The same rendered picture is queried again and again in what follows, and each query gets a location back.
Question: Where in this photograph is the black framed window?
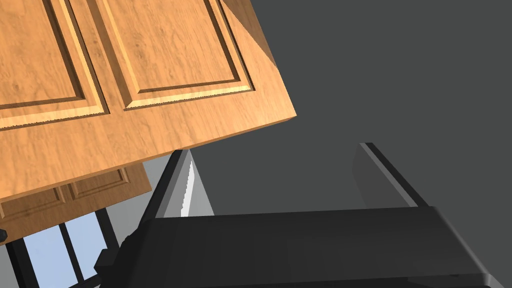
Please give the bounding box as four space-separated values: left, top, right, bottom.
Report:
4 207 121 288

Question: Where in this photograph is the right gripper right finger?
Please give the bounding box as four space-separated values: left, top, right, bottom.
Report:
351 142 430 209

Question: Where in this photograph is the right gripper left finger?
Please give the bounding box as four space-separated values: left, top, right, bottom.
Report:
138 149 216 231

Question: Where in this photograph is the wooden panelled cupboard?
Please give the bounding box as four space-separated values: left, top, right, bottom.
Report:
0 0 298 202
0 161 153 246

